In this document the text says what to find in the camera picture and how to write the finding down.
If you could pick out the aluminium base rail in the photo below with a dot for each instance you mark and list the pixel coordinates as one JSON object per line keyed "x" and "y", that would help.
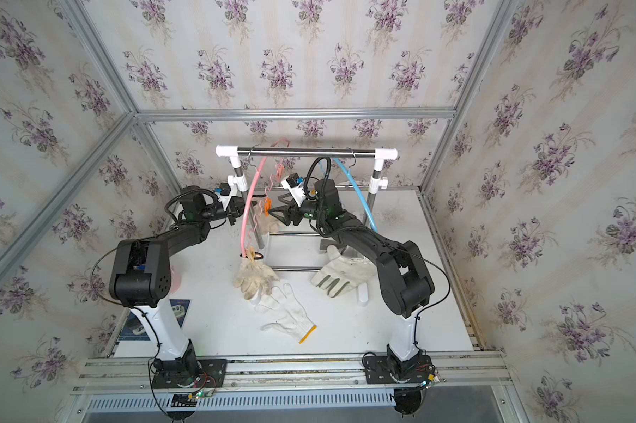
{"x": 244, "y": 373}

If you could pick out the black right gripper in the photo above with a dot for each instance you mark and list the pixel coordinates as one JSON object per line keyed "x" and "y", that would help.
{"x": 292, "y": 211}

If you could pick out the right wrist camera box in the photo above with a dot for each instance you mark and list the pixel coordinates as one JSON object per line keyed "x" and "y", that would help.
{"x": 295, "y": 184}

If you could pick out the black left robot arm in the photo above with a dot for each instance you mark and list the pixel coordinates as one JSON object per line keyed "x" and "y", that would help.
{"x": 141, "y": 281}

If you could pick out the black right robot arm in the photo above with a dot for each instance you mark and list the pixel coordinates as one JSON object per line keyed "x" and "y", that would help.
{"x": 357, "y": 254}

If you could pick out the white and steel drying rack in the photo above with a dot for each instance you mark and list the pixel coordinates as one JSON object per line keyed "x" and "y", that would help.
{"x": 331, "y": 220}

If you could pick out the small circuit board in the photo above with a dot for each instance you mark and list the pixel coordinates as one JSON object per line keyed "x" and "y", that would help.
{"x": 190, "y": 400}

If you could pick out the blue wavy hanger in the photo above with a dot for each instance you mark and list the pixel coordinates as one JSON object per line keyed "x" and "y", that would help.
{"x": 367, "y": 209}

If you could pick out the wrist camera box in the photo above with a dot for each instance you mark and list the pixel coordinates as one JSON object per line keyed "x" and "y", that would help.
{"x": 225, "y": 192}
{"x": 295, "y": 184}

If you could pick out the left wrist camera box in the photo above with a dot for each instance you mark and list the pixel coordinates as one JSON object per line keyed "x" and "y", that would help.
{"x": 225, "y": 192}

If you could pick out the yellow clothes peg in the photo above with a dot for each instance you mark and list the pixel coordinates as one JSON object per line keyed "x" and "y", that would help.
{"x": 252, "y": 255}

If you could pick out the beige knit glove red cuff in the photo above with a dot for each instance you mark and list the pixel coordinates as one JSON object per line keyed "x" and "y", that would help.
{"x": 254, "y": 277}

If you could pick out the orange clothes peg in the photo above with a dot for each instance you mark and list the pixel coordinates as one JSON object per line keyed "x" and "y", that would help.
{"x": 266, "y": 206}

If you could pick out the white glove with grey strap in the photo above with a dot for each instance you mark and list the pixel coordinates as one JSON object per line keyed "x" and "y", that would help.
{"x": 342, "y": 274}

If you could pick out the blue book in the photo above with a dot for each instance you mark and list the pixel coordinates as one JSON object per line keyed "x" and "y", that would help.
{"x": 134, "y": 329}

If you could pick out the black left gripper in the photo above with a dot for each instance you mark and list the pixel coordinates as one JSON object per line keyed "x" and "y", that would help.
{"x": 231, "y": 212}

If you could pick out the pink pen cup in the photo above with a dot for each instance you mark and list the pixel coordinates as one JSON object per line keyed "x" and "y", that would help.
{"x": 176, "y": 279}

